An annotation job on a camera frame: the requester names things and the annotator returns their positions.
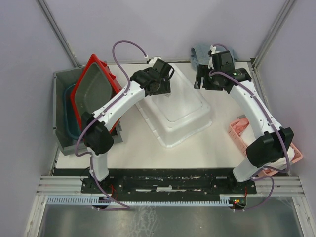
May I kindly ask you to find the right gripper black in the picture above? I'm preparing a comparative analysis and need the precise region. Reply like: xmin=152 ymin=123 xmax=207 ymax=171
xmin=194 ymin=64 xmax=224 ymax=91

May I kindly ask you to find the large white plastic tub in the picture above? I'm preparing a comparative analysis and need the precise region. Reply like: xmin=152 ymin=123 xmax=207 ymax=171
xmin=136 ymin=64 xmax=212 ymax=149

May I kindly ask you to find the red plastic bin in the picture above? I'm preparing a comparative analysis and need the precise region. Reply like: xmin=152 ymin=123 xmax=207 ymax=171
xmin=71 ymin=54 xmax=122 ymax=130

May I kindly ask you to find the dark grey plastic tray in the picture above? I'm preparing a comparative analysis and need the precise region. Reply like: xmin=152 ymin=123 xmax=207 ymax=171
xmin=75 ymin=63 xmax=114 ymax=117

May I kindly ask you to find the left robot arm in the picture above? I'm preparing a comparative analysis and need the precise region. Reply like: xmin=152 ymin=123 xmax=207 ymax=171
xmin=81 ymin=58 xmax=175 ymax=193

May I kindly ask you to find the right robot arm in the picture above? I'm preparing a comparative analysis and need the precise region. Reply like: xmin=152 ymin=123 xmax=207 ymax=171
xmin=194 ymin=45 xmax=294 ymax=193

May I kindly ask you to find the teal transparent container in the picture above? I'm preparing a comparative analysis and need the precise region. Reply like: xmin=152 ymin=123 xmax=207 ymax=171
xmin=63 ymin=84 xmax=81 ymax=140

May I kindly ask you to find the blue denim cloth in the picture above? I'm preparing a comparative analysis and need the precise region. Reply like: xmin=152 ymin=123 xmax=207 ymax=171
xmin=190 ymin=43 xmax=238 ymax=71

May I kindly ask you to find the white folded towel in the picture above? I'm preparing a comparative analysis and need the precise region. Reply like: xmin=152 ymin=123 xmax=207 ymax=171
xmin=240 ymin=127 xmax=295 ymax=169

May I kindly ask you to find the grey plastic storage bin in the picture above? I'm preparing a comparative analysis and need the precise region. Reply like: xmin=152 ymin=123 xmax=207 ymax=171
xmin=53 ymin=61 xmax=124 ymax=157

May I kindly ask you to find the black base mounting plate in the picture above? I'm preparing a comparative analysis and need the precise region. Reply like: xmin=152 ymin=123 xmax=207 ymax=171
xmin=81 ymin=168 xmax=256 ymax=198

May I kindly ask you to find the pink plastic basket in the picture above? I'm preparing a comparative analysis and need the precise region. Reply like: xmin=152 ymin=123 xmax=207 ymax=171
xmin=228 ymin=117 xmax=303 ymax=177

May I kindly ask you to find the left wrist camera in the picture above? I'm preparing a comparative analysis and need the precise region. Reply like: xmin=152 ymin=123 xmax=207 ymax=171
xmin=147 ymin=56 xmax=161 ymax=66

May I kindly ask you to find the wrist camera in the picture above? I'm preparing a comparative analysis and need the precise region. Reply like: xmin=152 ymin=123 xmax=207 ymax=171
xmin=208 ymin=44 xmax=225 ymax=57
xmin=147 ymin=56 xmax=161 ymax=66

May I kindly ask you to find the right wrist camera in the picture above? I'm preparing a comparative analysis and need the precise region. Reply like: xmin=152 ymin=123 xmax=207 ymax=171
xmin=208 ymin=44 xmax=225 ymax=57

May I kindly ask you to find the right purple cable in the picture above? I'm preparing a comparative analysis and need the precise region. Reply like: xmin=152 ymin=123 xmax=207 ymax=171
xmin=209 ymin=43 xmax=292 ymax=212

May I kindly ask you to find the aluminium frame rail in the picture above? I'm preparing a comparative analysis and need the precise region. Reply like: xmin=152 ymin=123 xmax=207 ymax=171
xmin=36 ymin=175 xmax=86 ymax=196

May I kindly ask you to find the light blue cable duct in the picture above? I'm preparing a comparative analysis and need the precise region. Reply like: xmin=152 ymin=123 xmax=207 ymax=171
xmin=46 ymin=195 xmax=235 ymax=205

